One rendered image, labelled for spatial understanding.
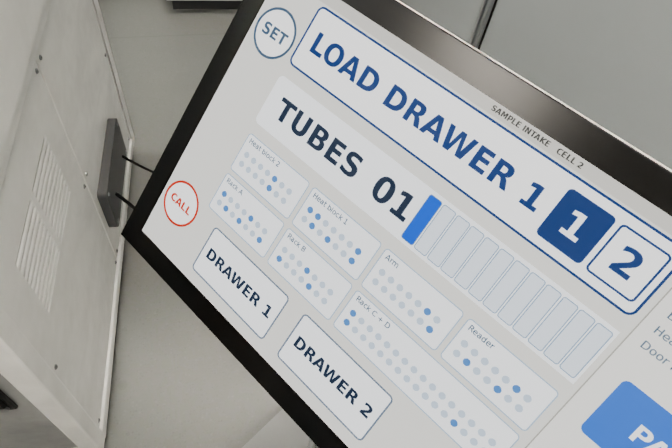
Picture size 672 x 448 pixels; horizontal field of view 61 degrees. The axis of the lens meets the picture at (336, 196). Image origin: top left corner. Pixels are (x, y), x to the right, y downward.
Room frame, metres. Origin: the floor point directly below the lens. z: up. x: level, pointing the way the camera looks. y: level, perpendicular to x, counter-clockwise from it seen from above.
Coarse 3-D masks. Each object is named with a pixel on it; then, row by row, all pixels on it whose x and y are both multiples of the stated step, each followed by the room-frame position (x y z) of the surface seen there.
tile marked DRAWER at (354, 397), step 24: (288, 336) 0.18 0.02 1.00; (312, 336) 0.18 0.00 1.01; (288, 360) 0.17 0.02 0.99; (312, 360) 0.17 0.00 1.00; (336, 360) 0.17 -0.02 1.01; (312, 384) 0.15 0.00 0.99; (336, 384) 0.15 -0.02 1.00; (360, 384) 0.15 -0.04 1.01; (336, 408) 0.14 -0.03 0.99; (360, 408) 0.14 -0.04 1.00; (384, 408) 0.14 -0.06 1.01; (360, 432) 0.12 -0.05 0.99
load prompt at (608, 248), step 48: (336, 48) 0.35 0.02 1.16; (384, 48) 0.34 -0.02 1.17; (336, 96) 0.32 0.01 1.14; (384, 96) 0.31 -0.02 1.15; (432, 96) 0.30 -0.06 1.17; (432, 144) 0.28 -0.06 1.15; (480, 144) 0.27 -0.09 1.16; (528, 144) 0.26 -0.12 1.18; (480, 192) 0.25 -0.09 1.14; (528, 192) 0.24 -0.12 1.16; (576, 192) 0.23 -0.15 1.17; (528, 240) 0.22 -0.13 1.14; (576, 240) 0.21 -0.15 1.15; (624, 240) 0.21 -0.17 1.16; (624, 288) 0.19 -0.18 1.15
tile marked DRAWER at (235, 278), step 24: (216, 240) 0.25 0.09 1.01; (192, 264) 0.24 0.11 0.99; (216, 264) 0.24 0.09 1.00; (240, 264) 0.24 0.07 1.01; (216, 288) 0.22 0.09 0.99; (240, 288) 0.22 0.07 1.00; (264, 288) 0.22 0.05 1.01; (240, 312) 0.20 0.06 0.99; (264, 312) 0.20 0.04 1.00; (264, 336) 0.19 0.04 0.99
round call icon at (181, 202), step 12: (180, 180) 0.30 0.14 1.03; (168, 192) 0.30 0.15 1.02; (180, 192) 0.29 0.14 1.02; (192, 192) 0.29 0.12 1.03; (168, 204) 0.29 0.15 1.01; (180, 204) 0.28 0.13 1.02; (192, 204) 0.28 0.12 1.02; (168, 216) 0.28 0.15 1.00; (180, 216) 0.28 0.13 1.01; (192, 216) 0.27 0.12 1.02; (180, 228) 0.27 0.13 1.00
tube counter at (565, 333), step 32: (384, 192) 0.26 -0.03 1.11; (416, 192) 0.25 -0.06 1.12; (384, 224) 0.24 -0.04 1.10; (416, 224) 0.24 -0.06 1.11; (448, 224) 0.23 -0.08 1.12; (448, 256) 0.22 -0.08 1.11; (480, 256) 0.21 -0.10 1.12; (512, 256) 0.21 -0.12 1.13; (480, 288) 0.20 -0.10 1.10; (512, 288) 0.19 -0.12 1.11; (544, 288) 0.19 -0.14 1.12; (512, 320) 0.18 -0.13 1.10; (544, 320) 0.18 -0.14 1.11; (576, 320) 0.17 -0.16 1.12; (544, 352) 0.16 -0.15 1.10; (576, 352) 0.16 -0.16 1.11
